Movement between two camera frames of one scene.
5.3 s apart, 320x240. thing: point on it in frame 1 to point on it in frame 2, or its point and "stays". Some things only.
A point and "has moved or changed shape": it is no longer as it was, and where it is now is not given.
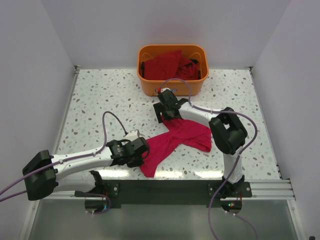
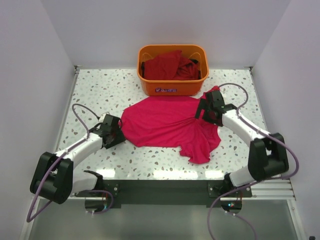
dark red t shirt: (169, 65) stays
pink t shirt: (180, 132) has moved or changed shape
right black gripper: (159, 108) to (203, 105)
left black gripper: (139, 162) to (120, 137)
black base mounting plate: (175, 192) stays
